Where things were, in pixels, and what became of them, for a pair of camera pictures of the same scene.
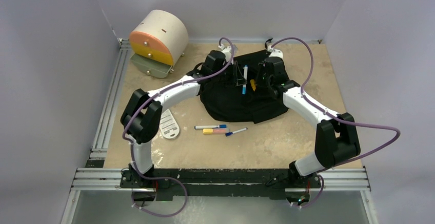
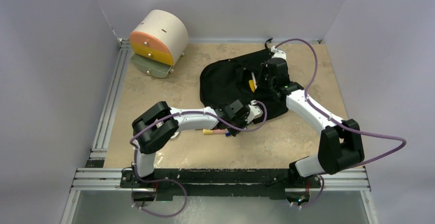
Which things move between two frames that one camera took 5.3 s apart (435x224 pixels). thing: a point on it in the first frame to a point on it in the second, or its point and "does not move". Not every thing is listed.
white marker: (245, 76) to (254, 78)
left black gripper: (239, 80) to (243, 123)
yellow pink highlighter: (215, 130) does not move
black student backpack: (235, 95) does not move
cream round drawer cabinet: (158, 40) does not move
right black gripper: (261, 68) does not move
